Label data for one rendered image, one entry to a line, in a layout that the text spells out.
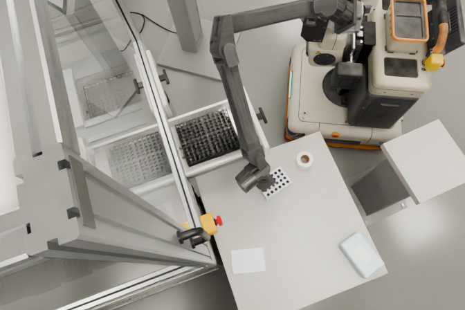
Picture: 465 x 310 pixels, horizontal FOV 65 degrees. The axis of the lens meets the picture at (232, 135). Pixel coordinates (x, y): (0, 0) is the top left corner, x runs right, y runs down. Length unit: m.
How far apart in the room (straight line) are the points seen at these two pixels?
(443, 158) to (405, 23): 0.60
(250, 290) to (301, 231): 0.30
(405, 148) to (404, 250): 0.88
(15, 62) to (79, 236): 0.17
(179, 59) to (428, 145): 1.71
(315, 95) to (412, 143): 0.73
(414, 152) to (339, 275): 0.61
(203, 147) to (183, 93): 1.18
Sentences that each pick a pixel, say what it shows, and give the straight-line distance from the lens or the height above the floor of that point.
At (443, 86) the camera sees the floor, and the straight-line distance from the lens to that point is 2.87.
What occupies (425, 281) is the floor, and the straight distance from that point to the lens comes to 2.47.
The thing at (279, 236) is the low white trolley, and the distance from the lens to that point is 1.51.
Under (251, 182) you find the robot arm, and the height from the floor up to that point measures 1.01.
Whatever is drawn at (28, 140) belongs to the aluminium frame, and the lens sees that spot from 0.34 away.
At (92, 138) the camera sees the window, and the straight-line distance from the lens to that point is 0.47.
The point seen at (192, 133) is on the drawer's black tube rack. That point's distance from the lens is 1.47.
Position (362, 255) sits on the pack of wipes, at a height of 0.81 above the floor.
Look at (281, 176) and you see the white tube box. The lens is 1.51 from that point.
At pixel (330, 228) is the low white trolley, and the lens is 1.54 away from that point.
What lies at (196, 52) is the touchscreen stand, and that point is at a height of 0.04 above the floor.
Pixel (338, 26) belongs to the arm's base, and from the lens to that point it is 1.41.
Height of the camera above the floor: 2.26
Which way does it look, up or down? 69 degrees down
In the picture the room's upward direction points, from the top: 7 degrees counter-clockwise
